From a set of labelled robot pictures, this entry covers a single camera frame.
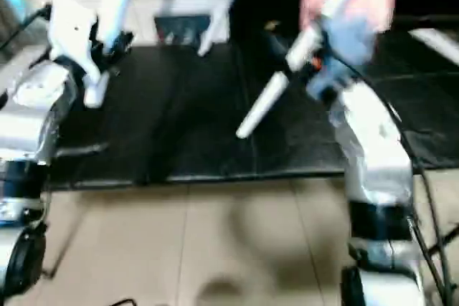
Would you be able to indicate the white flat board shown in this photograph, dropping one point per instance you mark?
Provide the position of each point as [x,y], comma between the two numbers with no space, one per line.
[434,42]

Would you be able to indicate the white cabinet with glass doors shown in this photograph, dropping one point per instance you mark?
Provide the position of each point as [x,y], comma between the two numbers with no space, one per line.
[179,1]

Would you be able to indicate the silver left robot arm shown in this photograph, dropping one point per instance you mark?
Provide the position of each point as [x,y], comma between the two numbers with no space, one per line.
[21,123]

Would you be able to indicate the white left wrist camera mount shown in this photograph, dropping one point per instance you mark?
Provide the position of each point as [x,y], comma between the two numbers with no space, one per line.
[71,30]

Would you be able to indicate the pink pillow with print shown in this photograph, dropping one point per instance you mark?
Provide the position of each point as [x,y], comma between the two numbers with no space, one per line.
[376,5]

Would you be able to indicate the black work mat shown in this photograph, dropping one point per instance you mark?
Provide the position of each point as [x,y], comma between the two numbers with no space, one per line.
[179,123]

